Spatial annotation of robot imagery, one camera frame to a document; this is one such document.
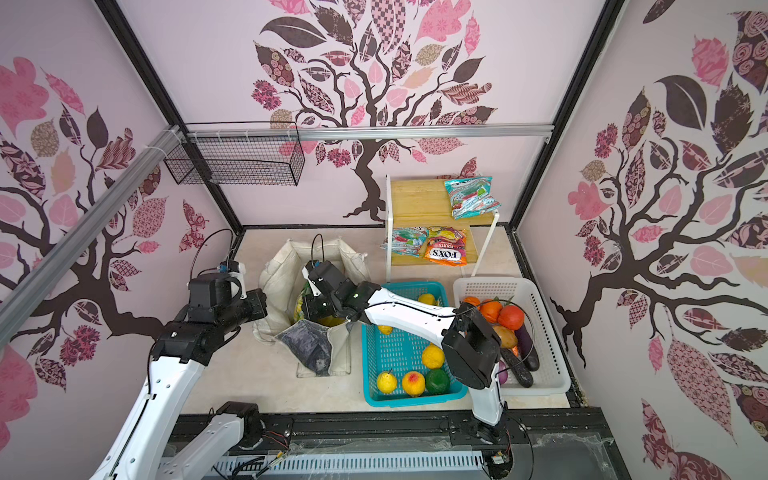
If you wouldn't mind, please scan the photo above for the white cable duct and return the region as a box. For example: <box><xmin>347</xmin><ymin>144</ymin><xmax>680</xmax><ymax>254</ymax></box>
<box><xmin>205</xmin><ymin>451</ymin><xmax>487</xmax><ymax>479</ymax></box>

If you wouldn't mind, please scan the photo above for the aluminium frame rail back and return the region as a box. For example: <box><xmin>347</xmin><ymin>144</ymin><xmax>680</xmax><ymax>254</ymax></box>
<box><xmin>187</xmin><ymin>123</ymin><xmax>554</xmax><ymax>141</ymax></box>

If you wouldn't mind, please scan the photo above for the aluminium frame rail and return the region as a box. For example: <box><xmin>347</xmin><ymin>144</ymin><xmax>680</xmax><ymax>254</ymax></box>
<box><xmin>187</xmin><ymin>123</ymin><xmax>554</xmax><ymax>141</ymax></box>
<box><xmin>1</xmin><ymin>125</ymin><xmax>182</xmax><ymax>345</ymax></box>

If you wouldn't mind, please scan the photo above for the green mint candy bag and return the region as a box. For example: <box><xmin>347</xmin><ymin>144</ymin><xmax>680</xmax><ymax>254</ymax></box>
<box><xmin>392</xmin><ymin>227</ymin><xmax>428</xmax><ymax>257</ymax></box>

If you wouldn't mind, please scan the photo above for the black wire basket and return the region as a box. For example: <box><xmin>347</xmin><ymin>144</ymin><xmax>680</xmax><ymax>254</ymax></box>
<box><xmin>164</xmin><ymin>120</ymin><xmax>305</xmax><ymax>186</ymax></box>

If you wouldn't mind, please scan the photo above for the teal candy bag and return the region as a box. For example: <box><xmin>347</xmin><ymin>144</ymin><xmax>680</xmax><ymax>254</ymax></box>
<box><xmin>444</xmin><ymin>176</ymin><xmax>500</xmax><ymax>220</ymax></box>

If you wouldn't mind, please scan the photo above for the teal plastic basket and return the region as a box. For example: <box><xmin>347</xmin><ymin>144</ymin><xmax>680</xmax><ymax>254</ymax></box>
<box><xmin>361</xmin><ymin>280</ymin><xmax>469</xmax><ymax>408</ymax></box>

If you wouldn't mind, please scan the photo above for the green avocado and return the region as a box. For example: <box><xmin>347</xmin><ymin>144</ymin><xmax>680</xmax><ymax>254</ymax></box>
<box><xmin>425</xmin><ymin>369</ymin><xmax>450</xmax><ymax>395</ymax></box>

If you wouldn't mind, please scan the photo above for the yellow-green candy bag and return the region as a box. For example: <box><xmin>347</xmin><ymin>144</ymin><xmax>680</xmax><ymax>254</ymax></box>
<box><xmin>293</xmin><ymin>293</ymin><xmax>305</xmax><ymax>322</ymax></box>

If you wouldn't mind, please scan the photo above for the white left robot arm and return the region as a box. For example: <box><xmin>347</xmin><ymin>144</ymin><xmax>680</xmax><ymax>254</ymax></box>
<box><xmin>92</xmin><ymin>273</ymin><xmax>267</xmax><ymax>479</ymax></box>

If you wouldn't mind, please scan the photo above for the orange Fox's candy bag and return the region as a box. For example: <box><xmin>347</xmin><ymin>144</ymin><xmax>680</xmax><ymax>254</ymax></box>
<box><xmin>424</xmin><ymin>227</ymin><xmax>468</xmax><ymax>267</ymax></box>

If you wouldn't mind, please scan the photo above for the yellow pear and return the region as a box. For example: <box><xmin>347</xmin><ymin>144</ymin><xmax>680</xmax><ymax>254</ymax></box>
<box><xmin>376</xmin><ymin>371</ymin><xmax>398</xmax><ymax>395</ymax></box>

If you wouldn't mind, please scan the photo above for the yellow bumpy fruit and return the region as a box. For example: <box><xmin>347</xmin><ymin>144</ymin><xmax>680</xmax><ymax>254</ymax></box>
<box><xmin>421</xmin><ymin>344</ymin><xmax>445</xmax><ymax>370</ymax></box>

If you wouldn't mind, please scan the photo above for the aluminium frame rail left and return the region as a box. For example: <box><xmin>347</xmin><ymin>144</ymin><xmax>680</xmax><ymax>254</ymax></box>
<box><xmin>1</xmin><ymin>125</ymin><xmax>182</xmax><ymax>345</ymax></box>

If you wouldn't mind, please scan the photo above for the beige canvas tote bag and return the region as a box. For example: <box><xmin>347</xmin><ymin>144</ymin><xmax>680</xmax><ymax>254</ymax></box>
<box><xmin>252</xmin><ymin>235</ymin><xmax>370</xmax><ymax>378</ymax></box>

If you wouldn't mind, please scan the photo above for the yellow banana bunch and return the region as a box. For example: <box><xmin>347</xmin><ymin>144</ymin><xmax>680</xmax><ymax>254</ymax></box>
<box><xmin>318</xmin><ymin>316</ymin><xmax>346</xmax><ymax>328</ymax></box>

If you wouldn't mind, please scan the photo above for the brown potato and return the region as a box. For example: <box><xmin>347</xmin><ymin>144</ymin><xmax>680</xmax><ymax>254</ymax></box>
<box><xmin>493</xmin><ymin>325</ymin><xmax>518</xmax><ymax>349</ymax></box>

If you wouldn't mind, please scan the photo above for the dark purple eggplant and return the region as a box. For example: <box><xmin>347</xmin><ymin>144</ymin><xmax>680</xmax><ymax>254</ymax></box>
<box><xmin>501</xmin><ymin>349</ymin><xmax>534</xmax><ymax>388</ymax></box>

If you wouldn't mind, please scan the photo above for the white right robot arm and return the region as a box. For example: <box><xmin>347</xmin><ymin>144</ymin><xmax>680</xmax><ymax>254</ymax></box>
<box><xmin>302</xmin><ymin>261</ymin><xmax>504</xmax><ymax>426</ymax></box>

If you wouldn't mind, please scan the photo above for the white plastic basket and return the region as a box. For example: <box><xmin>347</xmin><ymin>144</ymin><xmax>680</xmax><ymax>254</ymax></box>
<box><xmin>453</xmin><ymin>276</ymin><xmax>571</xmax><ymax>396</ymax></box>

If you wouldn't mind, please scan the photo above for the white wooden shelf rack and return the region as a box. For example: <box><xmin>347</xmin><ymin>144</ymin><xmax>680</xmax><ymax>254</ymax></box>
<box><xmin>385</xmin><ymin>175</ymin><xmax>500</xmax><ymax>281</ymax></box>

